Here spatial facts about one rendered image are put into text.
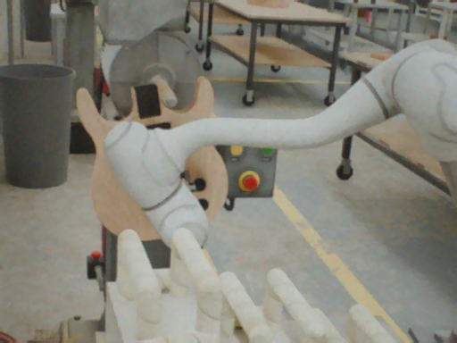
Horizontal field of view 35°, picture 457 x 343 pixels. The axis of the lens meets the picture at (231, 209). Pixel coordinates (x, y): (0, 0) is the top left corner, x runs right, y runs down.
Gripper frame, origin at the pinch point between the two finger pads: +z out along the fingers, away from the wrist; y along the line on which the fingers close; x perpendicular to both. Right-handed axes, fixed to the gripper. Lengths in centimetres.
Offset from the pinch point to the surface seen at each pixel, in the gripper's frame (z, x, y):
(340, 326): -57, -18, 25
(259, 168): 15.7, -9.4, 30.2
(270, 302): -72, 0, 8
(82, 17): 368, -5, 0
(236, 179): 15.8, -11.4, 23.5
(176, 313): -78, 5, -8
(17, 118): 279, -49, -52
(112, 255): 33, -36, -14
